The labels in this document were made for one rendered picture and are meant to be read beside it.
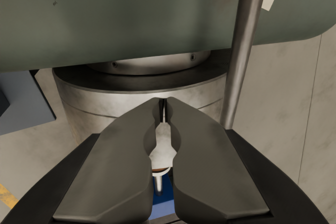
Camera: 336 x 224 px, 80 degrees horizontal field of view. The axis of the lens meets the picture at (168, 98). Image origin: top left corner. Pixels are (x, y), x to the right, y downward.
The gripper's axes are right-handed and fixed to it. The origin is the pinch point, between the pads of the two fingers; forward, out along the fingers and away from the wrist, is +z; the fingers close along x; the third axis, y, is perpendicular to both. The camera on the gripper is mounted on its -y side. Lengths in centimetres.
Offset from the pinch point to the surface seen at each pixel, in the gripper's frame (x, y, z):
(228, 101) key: 4.9, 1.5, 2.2
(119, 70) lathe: -6.1, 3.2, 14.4
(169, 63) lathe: 0.6, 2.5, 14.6
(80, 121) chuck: -11.8, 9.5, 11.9
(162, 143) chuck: -0.6, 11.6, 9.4
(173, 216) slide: 1, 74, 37
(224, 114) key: 4.9, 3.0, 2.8
